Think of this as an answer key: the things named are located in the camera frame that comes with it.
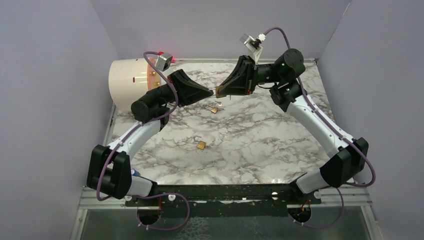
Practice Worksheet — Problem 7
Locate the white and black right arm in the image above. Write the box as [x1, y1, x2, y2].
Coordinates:
[216, 48, 369, 204]

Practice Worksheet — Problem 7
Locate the aluminium frame rail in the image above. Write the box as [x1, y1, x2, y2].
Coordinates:
[77, 187, 160, 210]

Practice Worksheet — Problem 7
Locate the cream cylindrical container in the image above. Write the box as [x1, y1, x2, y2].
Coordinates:
[108, 58, 162, 113]

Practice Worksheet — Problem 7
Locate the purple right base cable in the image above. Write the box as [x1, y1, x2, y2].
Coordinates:
[287, 187, 345, 230]

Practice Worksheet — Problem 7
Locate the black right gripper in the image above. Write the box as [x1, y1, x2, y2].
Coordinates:
[215, 56, 283, 97]

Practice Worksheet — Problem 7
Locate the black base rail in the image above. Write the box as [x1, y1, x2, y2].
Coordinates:
[125, 183, 321, 218]

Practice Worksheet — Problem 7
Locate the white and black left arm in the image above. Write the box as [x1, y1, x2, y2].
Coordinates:
[86, 69, 214, 206]

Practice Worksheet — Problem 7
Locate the brass padlock long shackle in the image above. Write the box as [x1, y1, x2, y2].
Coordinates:
[203, 101, 224, 114]

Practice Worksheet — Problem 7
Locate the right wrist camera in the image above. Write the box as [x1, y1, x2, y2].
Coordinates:
[239, 33, 266, 54]

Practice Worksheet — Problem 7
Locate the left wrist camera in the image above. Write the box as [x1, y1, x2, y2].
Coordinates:
[155, 51, 174, 72]

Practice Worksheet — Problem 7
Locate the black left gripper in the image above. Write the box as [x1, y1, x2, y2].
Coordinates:
[147, 69, 214, 108]

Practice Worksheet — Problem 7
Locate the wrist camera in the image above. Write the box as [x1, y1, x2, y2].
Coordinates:
[239, 33, 266, 54]
[155, 51, 174, 72]

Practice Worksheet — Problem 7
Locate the brass padlock with key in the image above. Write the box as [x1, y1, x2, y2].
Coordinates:
[215, 85, 230, 99]

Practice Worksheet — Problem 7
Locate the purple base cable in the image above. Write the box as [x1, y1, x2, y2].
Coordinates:
[287, 187, 345, 230]
[136, 193, 192, 232]

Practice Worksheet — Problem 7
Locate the small brass padlock centre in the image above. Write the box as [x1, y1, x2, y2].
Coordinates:
[193, 135, 206, 150]

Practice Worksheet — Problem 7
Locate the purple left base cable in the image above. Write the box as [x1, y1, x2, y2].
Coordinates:
[136, 193, 192, 232]

